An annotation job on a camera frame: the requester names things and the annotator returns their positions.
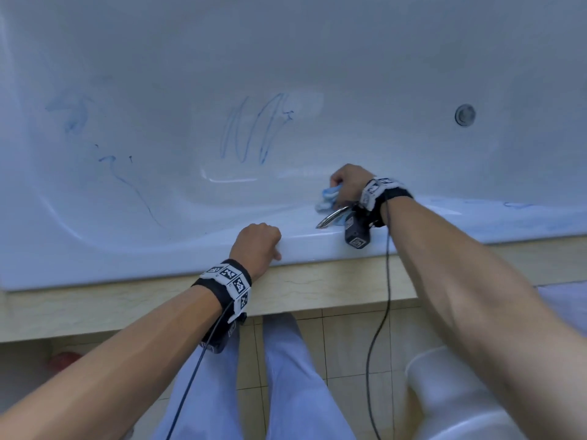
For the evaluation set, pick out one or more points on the person's left hand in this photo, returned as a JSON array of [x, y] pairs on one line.
[[253, 245]]

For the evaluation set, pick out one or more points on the person's right hand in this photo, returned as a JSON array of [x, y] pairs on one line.
[[354, 180]]

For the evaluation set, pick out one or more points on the person's left thumb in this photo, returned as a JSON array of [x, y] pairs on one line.
[[275, 252]]

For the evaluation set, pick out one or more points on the person's right fingers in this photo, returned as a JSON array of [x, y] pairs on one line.
[[336, 179]]

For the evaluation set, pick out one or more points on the blue cleaning cloth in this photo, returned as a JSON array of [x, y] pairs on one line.
[[326, 196]]

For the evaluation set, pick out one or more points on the person's right forearm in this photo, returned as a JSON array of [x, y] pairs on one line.
[[463, 297]]

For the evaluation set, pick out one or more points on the person's left forearm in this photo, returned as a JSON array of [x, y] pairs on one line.
[[105, 366]]

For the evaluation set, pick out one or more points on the light blue trousers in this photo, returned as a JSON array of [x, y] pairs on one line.
[[293, 384]]

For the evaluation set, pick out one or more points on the round chrome overflow cover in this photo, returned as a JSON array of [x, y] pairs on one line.
[[465, 115]]

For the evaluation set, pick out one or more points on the beige marble tub ledge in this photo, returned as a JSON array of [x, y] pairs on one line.
[[114, 306]]

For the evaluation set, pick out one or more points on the white bathtub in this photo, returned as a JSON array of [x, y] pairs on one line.
[[183, 86]]

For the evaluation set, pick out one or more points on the white toilet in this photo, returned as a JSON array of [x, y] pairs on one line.
[[451, 398]]

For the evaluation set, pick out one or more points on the black right wrist camera band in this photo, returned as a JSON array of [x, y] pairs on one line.
[[378, 192]]

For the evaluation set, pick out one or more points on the black wrist camera band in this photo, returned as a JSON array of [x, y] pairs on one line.
[[378, 192], [228, 284]]

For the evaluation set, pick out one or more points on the black left wrist camera band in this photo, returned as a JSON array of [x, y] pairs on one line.
[[228, 284]]

